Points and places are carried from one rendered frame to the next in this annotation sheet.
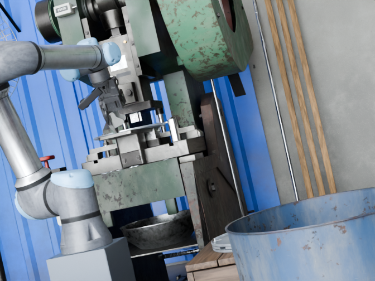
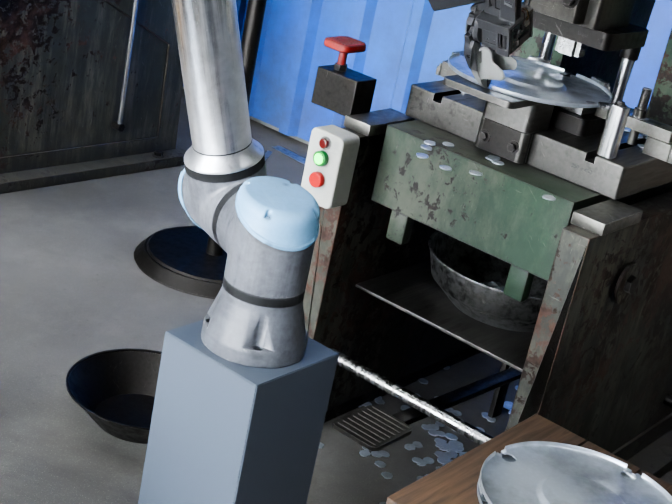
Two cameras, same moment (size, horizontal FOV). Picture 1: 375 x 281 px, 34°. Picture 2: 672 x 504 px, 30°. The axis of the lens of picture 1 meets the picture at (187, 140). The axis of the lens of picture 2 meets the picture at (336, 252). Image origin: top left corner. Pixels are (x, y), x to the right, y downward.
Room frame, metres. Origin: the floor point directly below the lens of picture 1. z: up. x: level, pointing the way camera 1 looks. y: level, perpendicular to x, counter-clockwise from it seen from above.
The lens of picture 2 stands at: (0.33, -0.30, 1.26)
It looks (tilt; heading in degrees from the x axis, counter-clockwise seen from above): 22 degrees down; 21
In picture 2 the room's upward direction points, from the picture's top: 12 degrees clockwise
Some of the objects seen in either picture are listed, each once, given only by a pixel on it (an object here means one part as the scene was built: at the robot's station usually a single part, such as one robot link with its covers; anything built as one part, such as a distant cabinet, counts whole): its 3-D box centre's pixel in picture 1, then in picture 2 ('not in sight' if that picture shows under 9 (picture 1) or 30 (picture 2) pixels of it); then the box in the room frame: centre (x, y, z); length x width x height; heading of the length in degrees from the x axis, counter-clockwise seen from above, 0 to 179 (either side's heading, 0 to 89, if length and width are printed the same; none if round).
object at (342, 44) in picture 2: (47, 165); (342, 60); (2.42, 0.56, 0.72); 0.07 x 0.06 x 0.08; 166
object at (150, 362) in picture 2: not in sight; (143, 402); (2.17, 0.72, 0.04); 0.30 x 0.30 x 0.07
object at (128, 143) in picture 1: (129, 148); (506, 118); (2.39, 0.23, 0.72); 0.25 x 0.14 x 0.14; 166
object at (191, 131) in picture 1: (179, 127); (643, 118); (2.52, 0.02, 0.76); 0.17 x 0.06 x 0.10; 76
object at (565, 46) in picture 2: (136, 117); (570, 43); (2.55, 0.19, 0.84); 0.05 x 0.03 x 0.04; 76
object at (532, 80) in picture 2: (129, 131); (529, 78); (2.44, 0.21, 0.78); 0.29 x 0.29 x 0.01
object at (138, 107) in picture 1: (136, 112); (578, 31); (2.57, 0.18, 0.86); 0.20 x 0.16 x 0.05; 76
